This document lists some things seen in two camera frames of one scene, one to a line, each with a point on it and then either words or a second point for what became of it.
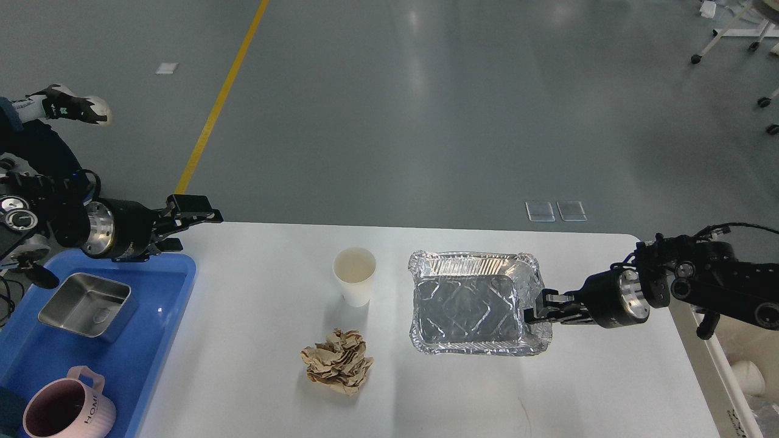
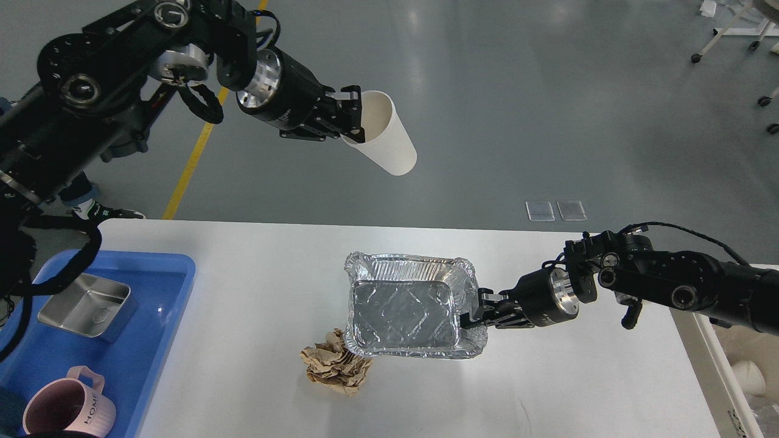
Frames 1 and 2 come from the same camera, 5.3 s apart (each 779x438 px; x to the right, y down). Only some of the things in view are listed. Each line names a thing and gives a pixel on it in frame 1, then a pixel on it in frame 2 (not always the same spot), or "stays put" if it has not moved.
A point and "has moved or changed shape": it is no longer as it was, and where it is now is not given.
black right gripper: (611, 299) → (544, 297)
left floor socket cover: (540, 211) stays put
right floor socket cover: (572, 210) stays put
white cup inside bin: (749, 377) stays put
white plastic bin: (734, 415) stays put
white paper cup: (354, 268) → (387, 142)
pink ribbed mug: (72, 407) stays put
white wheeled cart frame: (765, 31) stays put
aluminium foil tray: (475, 303) has moved or changed shape
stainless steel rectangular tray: (91, 306) stays put
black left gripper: (124, 231) → (286, 94)
